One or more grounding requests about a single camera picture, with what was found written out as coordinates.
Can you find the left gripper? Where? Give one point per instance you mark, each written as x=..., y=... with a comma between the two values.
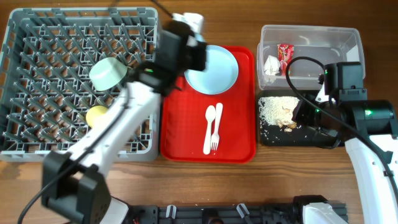
x=202, y=52

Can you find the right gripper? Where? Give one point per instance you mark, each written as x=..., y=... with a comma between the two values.
x=300, y=114

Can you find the rice and peanut shells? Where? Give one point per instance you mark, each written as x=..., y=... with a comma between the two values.
x=278, y=111

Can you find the white tissue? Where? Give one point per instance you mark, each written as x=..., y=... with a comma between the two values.
x=271, y=68

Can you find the red snack wrapper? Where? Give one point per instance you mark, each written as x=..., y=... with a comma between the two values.
x=285, y=55

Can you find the green bowl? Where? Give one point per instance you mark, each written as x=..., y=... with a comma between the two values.
x=107, y=73

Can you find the yellow cup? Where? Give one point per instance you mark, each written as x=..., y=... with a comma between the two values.
x=95, y=115

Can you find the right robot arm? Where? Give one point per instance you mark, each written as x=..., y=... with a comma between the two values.
x=367, y=128

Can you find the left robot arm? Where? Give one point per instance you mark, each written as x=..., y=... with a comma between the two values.
x=74, y=183

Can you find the grey dishwasher rack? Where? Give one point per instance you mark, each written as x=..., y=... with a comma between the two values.
x=46, y=58

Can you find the black tray bin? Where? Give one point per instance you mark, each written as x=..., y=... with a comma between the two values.
x=273, y=135

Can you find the light blue plate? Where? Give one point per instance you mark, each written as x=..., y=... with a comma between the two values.
x=220, y=73

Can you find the red serving tray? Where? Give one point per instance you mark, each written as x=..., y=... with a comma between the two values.
x=184, y=125

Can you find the white plastic spoon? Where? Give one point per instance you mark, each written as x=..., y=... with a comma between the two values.
x=210, y=117

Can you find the clear plastic bin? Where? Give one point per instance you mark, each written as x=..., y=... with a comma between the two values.
x=325, y=44

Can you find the white plastic fork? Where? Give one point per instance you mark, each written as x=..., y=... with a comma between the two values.
x=215, y=137

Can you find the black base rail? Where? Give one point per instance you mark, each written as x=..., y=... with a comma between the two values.
x=270, y=213

